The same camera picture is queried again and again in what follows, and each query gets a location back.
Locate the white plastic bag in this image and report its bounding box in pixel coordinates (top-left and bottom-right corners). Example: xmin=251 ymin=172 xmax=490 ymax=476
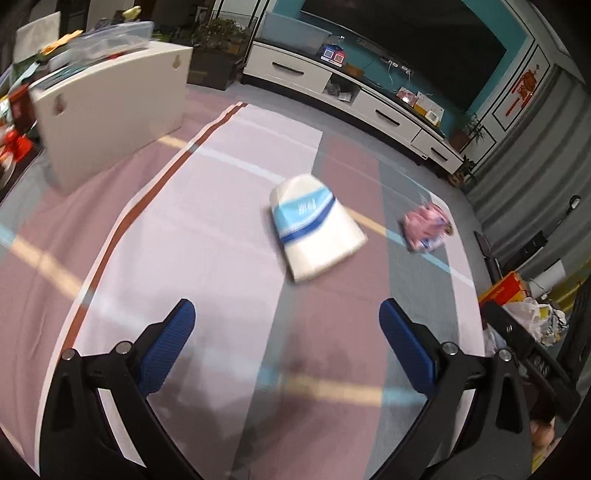
xmin=501 ymin=298 xmax=568 ymax=348

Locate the small potted plant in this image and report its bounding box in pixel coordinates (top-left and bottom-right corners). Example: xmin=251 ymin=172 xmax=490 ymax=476
xmin=456 ymin=156 xmax=477 ymax=186

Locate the white television cabinet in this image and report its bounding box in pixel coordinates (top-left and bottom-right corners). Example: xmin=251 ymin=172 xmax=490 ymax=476
xmin=242 ymin=39 xmax=465 ymax=177

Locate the yellow and white card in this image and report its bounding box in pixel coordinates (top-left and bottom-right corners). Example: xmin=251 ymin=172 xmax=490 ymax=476
xmin=413 ymin=95 xmax=445 ymax=126

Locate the red wall ornament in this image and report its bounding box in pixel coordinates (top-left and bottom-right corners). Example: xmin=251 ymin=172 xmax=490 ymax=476
xmin=505 ymin=66 xmax=542 ymax=120

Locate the grey panel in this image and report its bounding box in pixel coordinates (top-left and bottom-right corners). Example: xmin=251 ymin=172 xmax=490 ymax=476
xmin=260 ymin=11 xmax=334 ymax=52

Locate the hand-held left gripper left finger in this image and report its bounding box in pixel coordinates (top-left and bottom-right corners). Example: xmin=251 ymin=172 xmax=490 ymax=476
xmin=38 ymin=298 xmax=200 ymax=480

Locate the large black television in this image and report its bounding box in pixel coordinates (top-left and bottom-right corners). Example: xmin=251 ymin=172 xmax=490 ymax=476
xmin=299 ymin=0 xmax=509 ymax=112

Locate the striped pink and grey sheet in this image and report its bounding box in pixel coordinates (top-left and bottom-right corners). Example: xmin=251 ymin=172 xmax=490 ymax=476
xmin=0 ymin=85 xmax=490 ymax=480

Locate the bushy green potted plant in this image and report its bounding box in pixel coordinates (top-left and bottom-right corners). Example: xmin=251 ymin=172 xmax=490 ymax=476
xmin=186 ymin=17 xmax=251 ymax=92

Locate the small pink bag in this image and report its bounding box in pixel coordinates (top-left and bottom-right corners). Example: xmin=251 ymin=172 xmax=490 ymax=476
xmin=399 ymin=202 xmax=454 ymax=254

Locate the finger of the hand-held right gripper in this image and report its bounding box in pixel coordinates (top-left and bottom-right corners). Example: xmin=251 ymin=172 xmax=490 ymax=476
xmin=482 ymin=302 xmax=529 ymax=358

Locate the grey curtain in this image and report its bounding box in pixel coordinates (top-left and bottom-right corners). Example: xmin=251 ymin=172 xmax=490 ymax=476
xmin=465 ymin=69 xmax=591 ymax=298

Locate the clear plastic container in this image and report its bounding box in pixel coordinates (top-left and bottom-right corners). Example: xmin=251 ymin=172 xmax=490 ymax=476
xmin=68 ymin=21 xmax=154 ymax=57

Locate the orange cardboard box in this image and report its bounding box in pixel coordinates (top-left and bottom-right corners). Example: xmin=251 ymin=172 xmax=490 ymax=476
xmin=478 ymin=271 xmax=530 ymax=308

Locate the tall potted plant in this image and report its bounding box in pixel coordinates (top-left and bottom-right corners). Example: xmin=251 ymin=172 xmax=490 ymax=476
xmin=449 ymin=112 xmax=486 ymax=152

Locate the white wooden box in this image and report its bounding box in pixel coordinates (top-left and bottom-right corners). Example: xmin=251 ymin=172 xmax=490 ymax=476
xmin=29 ymin=39 xmax=195 ymax=193

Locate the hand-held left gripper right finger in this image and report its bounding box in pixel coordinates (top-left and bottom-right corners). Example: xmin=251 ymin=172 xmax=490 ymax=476
xmin=376 ymin=298 xmax=536 ymax=480

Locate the person's right hand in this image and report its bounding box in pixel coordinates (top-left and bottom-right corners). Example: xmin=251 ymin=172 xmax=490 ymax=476
xmin=530 ymin=420 xmax=558 ymax=467

